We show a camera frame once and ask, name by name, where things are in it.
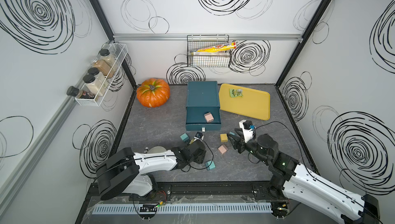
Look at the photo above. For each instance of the pink plug cube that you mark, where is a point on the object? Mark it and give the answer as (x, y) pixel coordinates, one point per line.
(208, 117)
(223, 149)

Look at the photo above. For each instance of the black wire wall basket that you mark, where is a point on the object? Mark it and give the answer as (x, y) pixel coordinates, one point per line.
(207, 60)

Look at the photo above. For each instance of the spice jar cream contents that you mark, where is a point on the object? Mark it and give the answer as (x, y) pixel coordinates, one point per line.
(94, 85)

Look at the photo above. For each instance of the green sticker label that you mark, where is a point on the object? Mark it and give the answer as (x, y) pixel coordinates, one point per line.
(234, 93)

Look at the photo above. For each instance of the yellow snack package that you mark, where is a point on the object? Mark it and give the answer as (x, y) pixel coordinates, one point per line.
(218, 48)

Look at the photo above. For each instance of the spice jar brown contents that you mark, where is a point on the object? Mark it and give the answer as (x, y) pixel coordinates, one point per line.
(103, 67)

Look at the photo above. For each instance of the yellow cutting board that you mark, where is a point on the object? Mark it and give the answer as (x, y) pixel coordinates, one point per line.
(254, 103)

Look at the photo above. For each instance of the grey slotted cable duct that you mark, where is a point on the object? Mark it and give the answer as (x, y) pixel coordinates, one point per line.
(183, 208)

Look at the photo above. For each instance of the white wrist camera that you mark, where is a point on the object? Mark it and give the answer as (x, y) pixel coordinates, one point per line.
(247, 128)
(199, 136)

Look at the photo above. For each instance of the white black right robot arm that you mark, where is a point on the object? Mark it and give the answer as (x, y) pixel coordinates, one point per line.
(293, 180)

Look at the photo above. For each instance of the teal plug cube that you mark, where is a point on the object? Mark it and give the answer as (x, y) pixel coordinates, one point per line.
(209, 165)
(185, 137)

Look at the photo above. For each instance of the spice jar tan contents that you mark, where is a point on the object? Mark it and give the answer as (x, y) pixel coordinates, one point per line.
(108, 57)

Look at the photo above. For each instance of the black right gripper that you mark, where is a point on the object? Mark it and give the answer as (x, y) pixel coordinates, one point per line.
(236, 143)

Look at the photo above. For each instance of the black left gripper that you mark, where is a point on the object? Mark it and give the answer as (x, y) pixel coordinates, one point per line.
(201, 156)

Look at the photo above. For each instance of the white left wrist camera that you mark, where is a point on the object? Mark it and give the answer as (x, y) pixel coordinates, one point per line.
(199, 136)

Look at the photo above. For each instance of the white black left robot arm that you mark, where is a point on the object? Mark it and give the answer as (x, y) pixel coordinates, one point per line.
(127, 172)

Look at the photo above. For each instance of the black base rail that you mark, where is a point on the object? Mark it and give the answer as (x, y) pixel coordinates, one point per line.
(257, 190)

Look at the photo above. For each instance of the teal drawer cabinet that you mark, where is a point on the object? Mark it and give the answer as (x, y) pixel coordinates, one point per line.
(202, 97)

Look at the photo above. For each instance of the clear acrylic spice shelf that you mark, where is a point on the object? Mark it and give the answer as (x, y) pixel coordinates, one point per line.
(116, 83)

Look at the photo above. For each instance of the white plate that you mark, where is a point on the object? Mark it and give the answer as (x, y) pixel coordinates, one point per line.
(157, 149)

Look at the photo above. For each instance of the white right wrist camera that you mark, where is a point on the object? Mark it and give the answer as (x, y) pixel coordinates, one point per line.
(247, 128)

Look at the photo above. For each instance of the orange decorative pumpkin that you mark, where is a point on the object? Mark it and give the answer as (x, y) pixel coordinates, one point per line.
(153, 93)

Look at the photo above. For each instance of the yellow plug cube centre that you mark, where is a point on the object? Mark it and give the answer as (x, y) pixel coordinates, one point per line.
(223, 137)

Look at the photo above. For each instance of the spice jar white contents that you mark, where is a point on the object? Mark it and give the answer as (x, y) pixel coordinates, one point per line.
(98, 75)

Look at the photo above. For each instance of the small dark pepper bottle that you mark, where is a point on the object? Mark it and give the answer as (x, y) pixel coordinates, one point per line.
(79, 93)

